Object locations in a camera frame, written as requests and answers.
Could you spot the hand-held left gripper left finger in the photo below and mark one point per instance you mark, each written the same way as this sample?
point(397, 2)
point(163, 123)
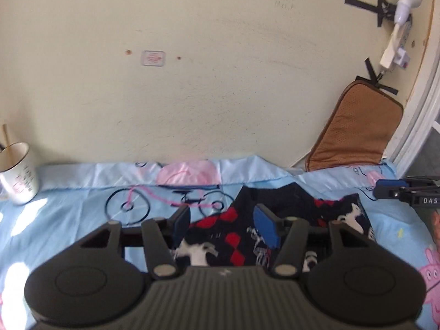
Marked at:
point(182, 225)

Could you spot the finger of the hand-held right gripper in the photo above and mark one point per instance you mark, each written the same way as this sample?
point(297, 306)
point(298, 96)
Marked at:
point(386, 189)

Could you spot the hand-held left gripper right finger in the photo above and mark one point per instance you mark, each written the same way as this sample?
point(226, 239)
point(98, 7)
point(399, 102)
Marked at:
point(264, 227)

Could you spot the navy patterned small garment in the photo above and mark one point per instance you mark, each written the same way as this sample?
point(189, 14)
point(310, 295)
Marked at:
point(233, 227)

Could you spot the brown cushion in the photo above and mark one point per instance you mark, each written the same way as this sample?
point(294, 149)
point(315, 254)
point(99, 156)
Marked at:
point(357, 127)

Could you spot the long black tape strip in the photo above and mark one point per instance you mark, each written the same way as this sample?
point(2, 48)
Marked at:
point(386, 88)

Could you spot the light blue printed bedsheet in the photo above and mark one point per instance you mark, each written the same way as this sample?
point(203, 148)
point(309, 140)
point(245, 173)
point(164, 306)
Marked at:
point(86, 192)

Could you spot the short black tape strip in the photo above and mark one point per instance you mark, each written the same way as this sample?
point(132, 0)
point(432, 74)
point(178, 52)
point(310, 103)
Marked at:
point(371, 70)

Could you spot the white enamel mug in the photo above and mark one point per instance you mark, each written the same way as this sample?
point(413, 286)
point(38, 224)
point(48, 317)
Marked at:
point(19, 178)

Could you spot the white window frame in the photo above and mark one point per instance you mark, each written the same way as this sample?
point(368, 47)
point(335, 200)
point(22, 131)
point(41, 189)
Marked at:
point(417, 117)

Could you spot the pink wall sticker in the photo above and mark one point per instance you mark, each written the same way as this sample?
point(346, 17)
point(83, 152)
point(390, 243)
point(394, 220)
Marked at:
point(153, 58)

